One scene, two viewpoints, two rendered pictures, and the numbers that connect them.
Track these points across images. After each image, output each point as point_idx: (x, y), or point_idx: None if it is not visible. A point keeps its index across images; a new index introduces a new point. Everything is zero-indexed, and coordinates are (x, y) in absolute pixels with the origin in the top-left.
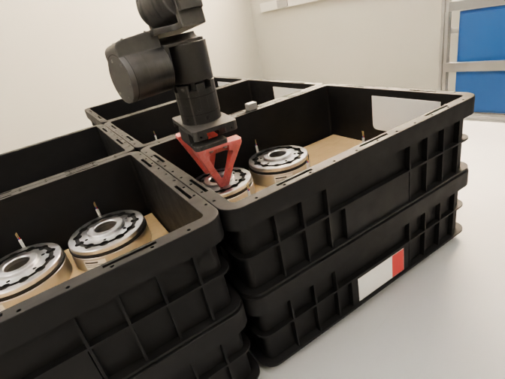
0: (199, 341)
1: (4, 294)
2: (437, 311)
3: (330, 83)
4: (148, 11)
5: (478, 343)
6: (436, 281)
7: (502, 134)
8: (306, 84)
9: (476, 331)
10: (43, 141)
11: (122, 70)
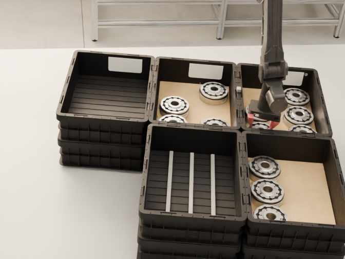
0: None
1: (283, 195)
2: None
3: (240, 62)
4: (271, 75)
5: (342, 150)
6: None
7: (256, 55)
8: (224, 63)
9: (339, 148)
10: (149, 147)
11: (284, 103)
